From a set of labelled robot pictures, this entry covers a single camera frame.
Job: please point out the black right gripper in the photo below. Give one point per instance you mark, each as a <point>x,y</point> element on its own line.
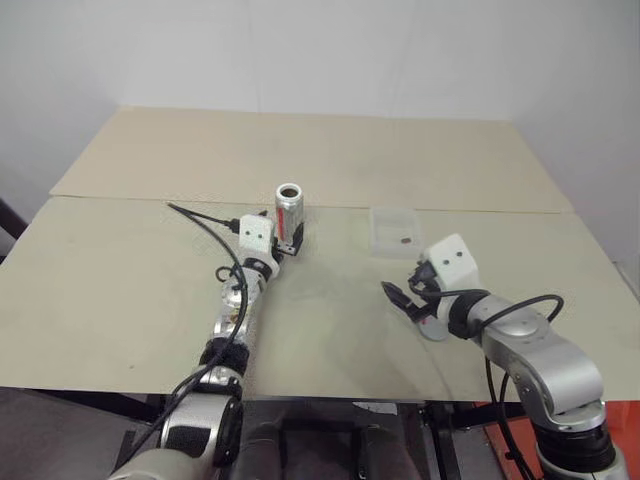
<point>430,302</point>

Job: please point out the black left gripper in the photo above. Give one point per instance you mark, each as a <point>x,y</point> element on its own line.
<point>286,248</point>

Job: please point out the silver drink can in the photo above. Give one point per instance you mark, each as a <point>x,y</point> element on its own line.
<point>290,210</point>

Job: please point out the small grey round lid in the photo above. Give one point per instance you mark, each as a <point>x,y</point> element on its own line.
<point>434,331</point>

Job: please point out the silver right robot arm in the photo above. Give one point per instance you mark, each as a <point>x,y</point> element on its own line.
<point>540,350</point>

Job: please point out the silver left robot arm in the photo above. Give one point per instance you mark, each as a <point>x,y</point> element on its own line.
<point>235,305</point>

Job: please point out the clear plastic container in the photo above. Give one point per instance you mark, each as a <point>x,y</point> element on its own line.
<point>395,222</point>

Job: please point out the small white label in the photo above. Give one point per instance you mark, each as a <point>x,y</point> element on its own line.
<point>375,407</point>

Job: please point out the orange red base panel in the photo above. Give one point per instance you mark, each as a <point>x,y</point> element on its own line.
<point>620,420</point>

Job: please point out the dark slanted bar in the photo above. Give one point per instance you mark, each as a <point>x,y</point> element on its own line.
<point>7,225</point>

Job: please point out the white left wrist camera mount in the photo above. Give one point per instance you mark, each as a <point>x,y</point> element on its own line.
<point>256,235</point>

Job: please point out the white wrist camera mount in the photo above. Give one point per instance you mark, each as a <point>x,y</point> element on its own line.
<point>450,260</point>
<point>256,235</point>

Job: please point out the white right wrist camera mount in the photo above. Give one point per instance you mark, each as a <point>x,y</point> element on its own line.
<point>450,260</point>

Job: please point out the black metal table frame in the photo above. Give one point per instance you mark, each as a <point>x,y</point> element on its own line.
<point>445,440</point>

